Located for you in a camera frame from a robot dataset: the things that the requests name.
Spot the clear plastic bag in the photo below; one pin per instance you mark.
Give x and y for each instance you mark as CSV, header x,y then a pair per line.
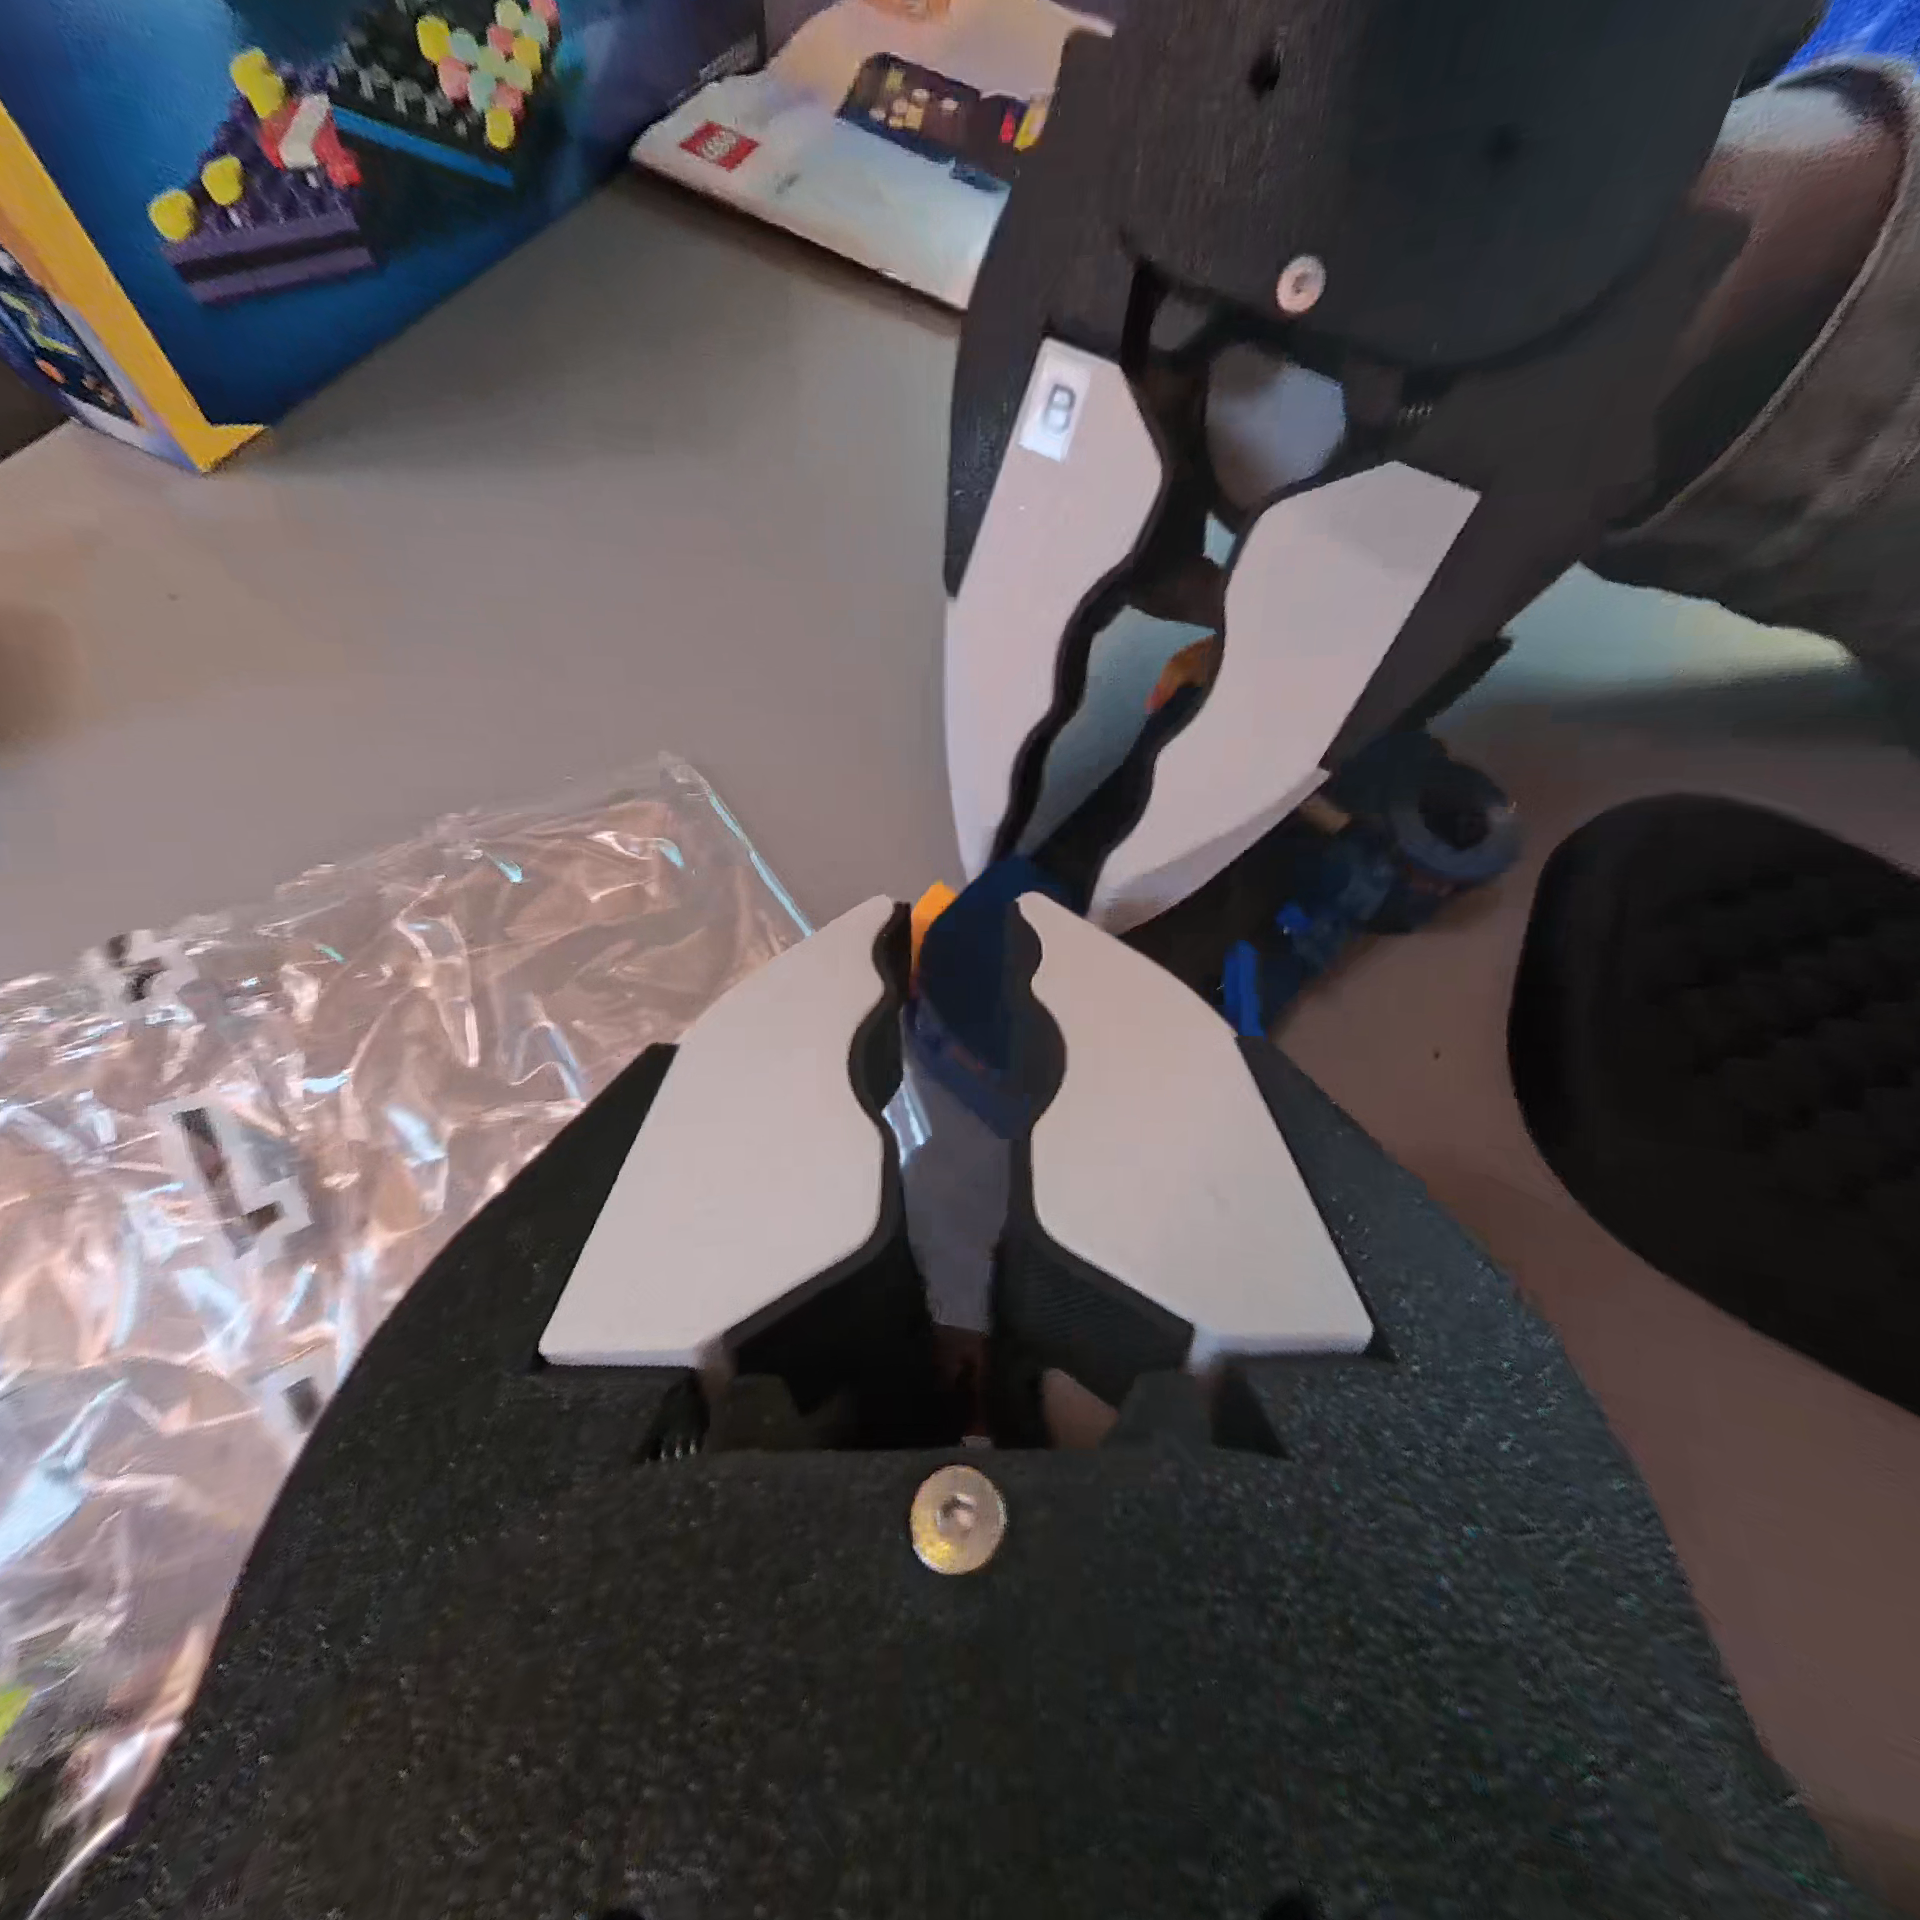
x,y
301,1050

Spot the large black cushioned pad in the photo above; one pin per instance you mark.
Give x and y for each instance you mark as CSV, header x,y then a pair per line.
x,y
1725,1079

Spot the instruction booklet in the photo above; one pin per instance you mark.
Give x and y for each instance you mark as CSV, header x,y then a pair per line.
x,y
839,210

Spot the blue and yellow toy box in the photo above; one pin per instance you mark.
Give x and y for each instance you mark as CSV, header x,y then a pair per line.
x,y
376,301

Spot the blue brick-built game console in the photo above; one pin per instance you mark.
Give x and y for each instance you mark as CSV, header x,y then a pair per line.
x,y
974,974

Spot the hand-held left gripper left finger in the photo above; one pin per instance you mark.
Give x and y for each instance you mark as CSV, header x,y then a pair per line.
x,y
734,1185

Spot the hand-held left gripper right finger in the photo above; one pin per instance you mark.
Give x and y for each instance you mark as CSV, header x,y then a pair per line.
x,y
1184,1185

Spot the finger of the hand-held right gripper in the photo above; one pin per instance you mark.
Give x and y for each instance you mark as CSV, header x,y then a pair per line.
x,y
1037,569
1320,629

